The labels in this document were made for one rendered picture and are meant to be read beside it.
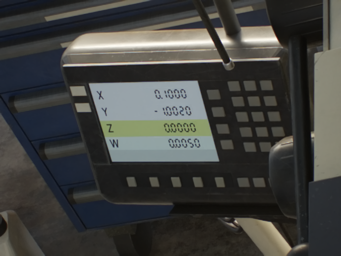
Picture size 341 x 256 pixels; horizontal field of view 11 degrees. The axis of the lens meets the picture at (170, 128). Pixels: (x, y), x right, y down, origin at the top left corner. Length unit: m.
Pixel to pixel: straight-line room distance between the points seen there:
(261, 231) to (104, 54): 0.35
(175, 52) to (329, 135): 1.04
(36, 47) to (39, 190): 0.86
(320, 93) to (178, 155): 1.07
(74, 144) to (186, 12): 0.44
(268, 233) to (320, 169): 1.26
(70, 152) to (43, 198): 0.59
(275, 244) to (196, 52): 0.35
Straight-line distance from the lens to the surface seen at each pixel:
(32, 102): 3.42
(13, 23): 3.27
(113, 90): 2.29
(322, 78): 1.25
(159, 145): 2.30
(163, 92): 2.25
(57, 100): 3.40
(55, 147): 3.51
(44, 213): 4.06
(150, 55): 2.25
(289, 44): 1.41
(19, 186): 4.15
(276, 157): 1.45
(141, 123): 2.30
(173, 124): 2.27
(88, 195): 3.61
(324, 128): 1.22
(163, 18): 3.21
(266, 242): 2.45
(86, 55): 2.30
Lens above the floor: 2.74
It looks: 42 degrees down
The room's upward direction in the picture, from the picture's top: 29 degrees counter-clockwise
